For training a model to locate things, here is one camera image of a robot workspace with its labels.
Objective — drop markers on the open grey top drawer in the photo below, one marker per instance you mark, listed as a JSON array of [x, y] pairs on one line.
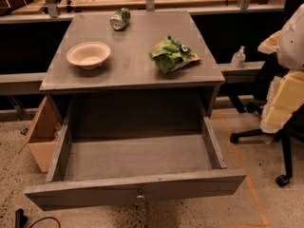
[[106, 157]]

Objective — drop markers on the crushed green soda can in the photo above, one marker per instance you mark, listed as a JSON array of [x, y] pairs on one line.
[[120, 19]]

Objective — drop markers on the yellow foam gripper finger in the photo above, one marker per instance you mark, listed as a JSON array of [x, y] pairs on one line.
[[269, 45], [289, 98]]

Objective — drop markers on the grey wooden cabinet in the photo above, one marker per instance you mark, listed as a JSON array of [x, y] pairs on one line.
[[128, 96]]

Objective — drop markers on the green rice chip bag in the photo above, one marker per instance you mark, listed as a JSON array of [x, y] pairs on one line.
[[170, 54]]

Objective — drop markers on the clear sanitizer pump bottle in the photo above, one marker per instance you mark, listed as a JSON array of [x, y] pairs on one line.
[[238, 58]]

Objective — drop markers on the beige paper bowl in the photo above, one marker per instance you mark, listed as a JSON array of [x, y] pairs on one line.
[[88, 55]]

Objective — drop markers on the black office chair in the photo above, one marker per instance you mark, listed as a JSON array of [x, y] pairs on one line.
[[294, 128]]

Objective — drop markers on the open cardboard box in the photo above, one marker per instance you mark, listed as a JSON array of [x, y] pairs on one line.
[[42, 135]]

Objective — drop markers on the grey metal left post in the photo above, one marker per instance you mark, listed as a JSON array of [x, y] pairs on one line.
[[52, 9]]

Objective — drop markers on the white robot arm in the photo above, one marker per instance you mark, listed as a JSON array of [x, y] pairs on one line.
[[291, 43]]

